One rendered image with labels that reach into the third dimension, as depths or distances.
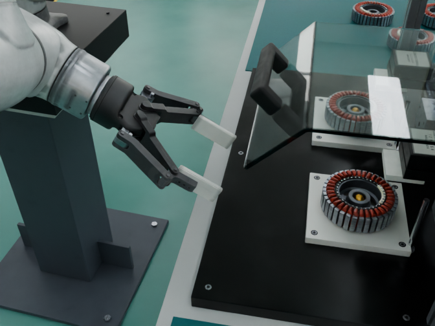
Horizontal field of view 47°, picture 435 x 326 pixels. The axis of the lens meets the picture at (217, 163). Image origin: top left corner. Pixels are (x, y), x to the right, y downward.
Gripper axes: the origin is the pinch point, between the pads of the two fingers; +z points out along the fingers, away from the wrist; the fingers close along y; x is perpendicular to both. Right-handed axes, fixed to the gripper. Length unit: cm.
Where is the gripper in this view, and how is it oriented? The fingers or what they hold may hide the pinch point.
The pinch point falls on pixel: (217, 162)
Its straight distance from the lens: 77.6
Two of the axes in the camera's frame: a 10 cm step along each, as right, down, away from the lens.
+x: 4.9, -6.1, -6.2
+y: -1.8, 6.2, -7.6
